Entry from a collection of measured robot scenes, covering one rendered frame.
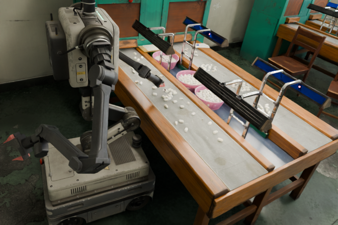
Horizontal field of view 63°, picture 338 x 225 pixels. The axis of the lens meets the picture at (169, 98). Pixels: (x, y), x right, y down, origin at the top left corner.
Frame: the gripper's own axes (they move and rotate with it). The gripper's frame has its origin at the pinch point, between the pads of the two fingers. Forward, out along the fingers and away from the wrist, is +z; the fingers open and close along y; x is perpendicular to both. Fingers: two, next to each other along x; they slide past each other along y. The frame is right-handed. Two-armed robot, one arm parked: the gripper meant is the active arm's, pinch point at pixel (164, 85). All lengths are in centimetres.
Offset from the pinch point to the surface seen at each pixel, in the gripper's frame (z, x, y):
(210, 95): 34.2, -16.4, -14.6
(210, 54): 71, -49, 47
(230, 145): 14, 0, -68
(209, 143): 5, 7, -61
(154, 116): -13.5, 18.4, -25.5
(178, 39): 51, -41, 81
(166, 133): -14, 19, -44
